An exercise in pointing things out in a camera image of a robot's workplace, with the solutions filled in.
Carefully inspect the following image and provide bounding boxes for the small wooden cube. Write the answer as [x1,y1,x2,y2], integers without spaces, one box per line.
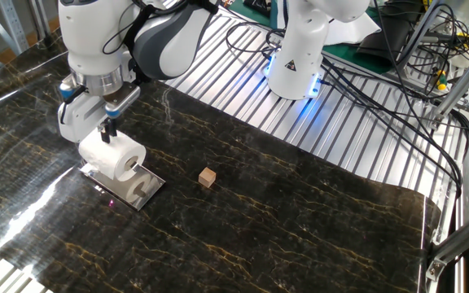
[198,166,217,189]

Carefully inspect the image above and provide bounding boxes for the black electronic device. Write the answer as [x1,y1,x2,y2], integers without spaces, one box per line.
[243,0,273,18]

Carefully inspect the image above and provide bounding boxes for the white toilet paper roll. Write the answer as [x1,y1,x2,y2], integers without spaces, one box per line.
[77,129,147,183]

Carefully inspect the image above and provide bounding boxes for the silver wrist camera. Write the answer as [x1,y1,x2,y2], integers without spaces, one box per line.
[103,82,142,120]

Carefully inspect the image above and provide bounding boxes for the grey metal shelf upright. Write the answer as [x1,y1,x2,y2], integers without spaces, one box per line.
[0,0,30,55]

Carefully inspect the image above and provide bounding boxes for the tangled black cables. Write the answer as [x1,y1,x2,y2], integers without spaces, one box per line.
[415,0,469,98]

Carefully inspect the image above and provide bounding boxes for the black marble pattern mat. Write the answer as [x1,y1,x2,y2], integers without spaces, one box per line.
[0,30,442,293]

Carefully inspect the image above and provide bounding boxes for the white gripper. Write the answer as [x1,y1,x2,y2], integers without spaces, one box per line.
[57,51,138,145]

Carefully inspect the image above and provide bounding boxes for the thick black cable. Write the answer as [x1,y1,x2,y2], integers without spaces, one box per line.
[322,56,464,197]

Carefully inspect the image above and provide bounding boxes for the black camera cable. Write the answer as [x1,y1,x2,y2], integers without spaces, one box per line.
[58,0,154,123]

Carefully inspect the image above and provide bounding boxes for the looped black cable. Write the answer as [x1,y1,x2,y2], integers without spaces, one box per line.
[224,21,285,61]

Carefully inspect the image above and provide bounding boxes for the chrome paper roll holder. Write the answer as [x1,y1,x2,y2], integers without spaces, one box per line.
[78,160,166,212]

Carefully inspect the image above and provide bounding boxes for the aluminium strut with bracket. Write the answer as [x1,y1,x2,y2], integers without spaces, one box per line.
[425,201,469,282]

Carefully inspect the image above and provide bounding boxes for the green cutting mat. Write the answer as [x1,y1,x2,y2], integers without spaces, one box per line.
[228,0,395,76]

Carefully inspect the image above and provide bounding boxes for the aluminium frame strut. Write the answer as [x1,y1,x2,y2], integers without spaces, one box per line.
[428,40,469,128]

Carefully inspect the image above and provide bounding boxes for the white paper sheet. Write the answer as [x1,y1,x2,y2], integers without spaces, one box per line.
[323,14,382,46]

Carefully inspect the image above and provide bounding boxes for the yellow green handle screwdriver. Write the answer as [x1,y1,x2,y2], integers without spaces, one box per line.
[433,68,449,92]

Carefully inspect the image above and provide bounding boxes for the black pouch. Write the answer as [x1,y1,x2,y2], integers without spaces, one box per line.
[356,15,415,68]

